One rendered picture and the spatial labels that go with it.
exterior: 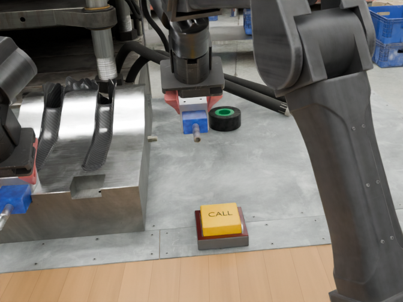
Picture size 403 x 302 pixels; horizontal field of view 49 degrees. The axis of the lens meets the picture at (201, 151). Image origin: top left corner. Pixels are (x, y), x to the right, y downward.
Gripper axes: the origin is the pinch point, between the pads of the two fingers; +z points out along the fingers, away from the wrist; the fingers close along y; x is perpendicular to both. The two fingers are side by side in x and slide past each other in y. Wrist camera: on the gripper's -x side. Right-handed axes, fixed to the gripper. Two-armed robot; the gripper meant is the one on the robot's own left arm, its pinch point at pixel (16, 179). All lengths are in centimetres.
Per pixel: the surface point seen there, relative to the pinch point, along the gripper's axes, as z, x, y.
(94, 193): 4.3, 1.2, -11.3
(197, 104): 0.7, -13.3, -29.6
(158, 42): 233, -274, -14
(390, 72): 223, -212, -213
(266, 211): 9.1, 4.5, -40.2
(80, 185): 4.3, -0.6, -9.0
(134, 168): 3.1, -2.4, -18.1
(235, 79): 31, -46, -43
